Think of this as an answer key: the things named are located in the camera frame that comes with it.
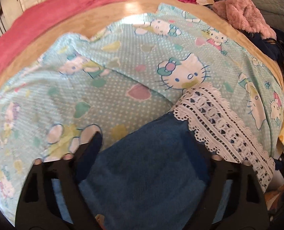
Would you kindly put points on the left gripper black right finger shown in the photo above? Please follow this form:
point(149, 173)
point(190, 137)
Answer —
point(221, 194)

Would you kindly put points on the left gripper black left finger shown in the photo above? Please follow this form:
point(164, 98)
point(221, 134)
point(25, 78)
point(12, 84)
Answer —
point(51, 198)

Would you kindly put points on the Hello Kitty light blue blanket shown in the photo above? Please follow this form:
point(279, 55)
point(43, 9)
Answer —
point(17, 155)

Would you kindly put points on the pink fluffy garment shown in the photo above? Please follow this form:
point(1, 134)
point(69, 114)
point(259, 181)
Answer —
point(244, 15)

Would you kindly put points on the tan bed sheet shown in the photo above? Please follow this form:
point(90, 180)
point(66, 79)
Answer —
point(84, 21)

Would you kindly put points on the blue denim pants lace trim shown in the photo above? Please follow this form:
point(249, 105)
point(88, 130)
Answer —
point(138, 183)

